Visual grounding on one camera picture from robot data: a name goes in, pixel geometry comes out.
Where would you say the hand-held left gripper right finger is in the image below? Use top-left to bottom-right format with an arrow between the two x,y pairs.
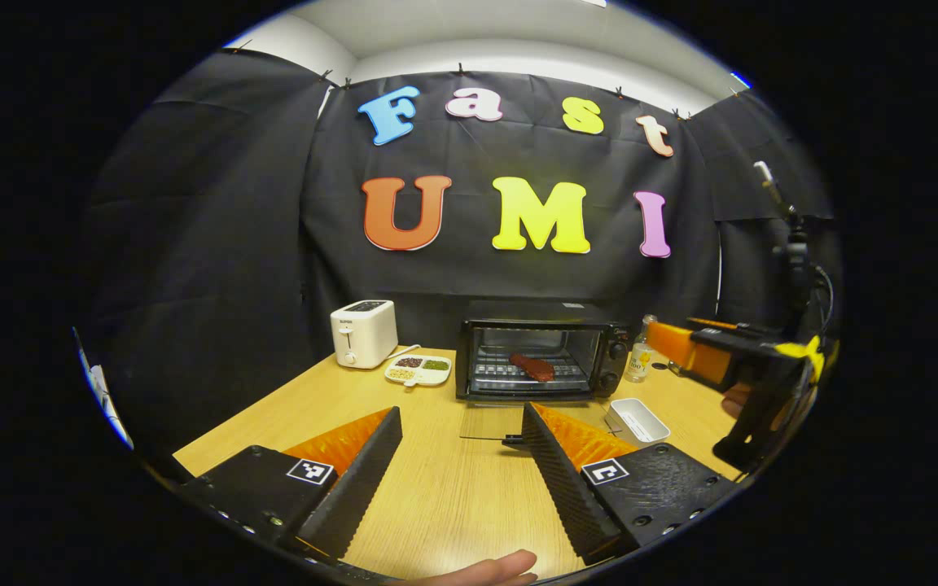
521,402 -> 739,566

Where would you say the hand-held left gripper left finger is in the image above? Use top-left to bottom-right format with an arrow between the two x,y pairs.
180,406 -> 403,562

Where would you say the brown meat piece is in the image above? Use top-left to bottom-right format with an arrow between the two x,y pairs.
509,352 -> 556,383

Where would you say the black electric oven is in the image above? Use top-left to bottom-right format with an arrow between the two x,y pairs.
455,300 -> 633,447

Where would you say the clear bottle with yellow label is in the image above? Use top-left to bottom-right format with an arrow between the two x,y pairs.
625,314 -> 659,384

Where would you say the white rectangular tray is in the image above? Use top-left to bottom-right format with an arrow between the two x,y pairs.
604,398 -> 671,445

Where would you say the white divided plate with seeds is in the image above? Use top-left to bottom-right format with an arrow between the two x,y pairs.
384,354 -> 453,388

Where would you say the white toaster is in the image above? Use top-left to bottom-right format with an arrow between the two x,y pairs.
330,300 -> 423,370

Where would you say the black backdrop cloth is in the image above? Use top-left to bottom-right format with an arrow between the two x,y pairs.
82,49 -> 840,457

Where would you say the black stand with cable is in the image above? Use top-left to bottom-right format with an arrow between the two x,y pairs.
752,160 -> 835,339

